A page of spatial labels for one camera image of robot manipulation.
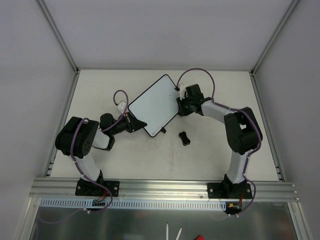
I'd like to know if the small black-framed whiteboard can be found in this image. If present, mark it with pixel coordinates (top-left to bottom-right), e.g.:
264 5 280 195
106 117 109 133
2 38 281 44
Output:
128 74 180 138

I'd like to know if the black blue whiteboard eraser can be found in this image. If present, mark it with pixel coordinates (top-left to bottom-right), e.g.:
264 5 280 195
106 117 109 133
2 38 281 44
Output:
178 131 191 146

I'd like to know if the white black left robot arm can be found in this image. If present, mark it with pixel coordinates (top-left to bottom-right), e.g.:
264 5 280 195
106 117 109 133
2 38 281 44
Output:
55 112 147 195

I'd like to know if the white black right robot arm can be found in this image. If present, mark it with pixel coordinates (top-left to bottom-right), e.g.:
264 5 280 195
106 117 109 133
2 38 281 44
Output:
175 84 263 198

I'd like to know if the white stick left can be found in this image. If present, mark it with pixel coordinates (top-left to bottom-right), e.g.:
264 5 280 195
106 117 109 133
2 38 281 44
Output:
165 222 169 240

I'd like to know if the white stick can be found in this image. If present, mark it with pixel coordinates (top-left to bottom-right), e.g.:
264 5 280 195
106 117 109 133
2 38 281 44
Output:
175 226 183 240
165 222 169 240

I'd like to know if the white stick right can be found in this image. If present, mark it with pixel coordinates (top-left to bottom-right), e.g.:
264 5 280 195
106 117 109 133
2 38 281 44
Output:
175 226 183 240

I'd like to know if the red object at bottom edge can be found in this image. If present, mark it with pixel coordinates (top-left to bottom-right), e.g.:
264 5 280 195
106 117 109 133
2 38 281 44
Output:
194 235 205 240

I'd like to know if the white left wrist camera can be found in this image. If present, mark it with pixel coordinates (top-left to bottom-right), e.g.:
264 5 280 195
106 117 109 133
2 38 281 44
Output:
117 101 128 114

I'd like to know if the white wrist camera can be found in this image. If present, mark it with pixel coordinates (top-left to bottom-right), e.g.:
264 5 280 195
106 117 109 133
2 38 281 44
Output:
175 83 188 100
117 101 128 114

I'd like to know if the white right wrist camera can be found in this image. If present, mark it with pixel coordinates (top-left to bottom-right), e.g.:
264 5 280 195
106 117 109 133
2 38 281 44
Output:
175 83 188 100

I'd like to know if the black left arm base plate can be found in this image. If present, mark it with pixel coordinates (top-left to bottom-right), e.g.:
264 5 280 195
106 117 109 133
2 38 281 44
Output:
75 178 120 197

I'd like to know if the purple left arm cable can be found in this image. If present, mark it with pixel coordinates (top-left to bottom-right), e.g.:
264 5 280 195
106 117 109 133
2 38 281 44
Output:
37 89 129 224

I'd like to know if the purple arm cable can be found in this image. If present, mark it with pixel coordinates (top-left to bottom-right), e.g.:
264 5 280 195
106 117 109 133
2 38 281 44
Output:
37 89 129 224
174 67 263 218

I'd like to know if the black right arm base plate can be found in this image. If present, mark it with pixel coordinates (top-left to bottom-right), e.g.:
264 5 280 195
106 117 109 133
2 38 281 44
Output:
206 182 253 200

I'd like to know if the aluminium mounting rail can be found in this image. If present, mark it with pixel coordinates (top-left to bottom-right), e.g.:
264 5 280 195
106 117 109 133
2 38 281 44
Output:
28 177 300 202

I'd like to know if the white slotted cable duct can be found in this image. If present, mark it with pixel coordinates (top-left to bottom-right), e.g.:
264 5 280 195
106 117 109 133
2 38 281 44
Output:
39 197 227 211

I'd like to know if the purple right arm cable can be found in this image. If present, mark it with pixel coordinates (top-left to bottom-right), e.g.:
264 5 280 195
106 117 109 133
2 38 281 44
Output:
174 67 263 218

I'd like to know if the left aluminium frame post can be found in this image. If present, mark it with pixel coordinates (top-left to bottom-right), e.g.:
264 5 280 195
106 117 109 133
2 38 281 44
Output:
36 0 80 74

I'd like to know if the aluminium frame post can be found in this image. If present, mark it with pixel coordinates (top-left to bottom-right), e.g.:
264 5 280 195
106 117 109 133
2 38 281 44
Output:
250 0 301 76
36 0 80 74

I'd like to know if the right aluminium frame post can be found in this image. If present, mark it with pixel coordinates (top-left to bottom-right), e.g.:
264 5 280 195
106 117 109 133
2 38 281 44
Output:
250 0 301 76

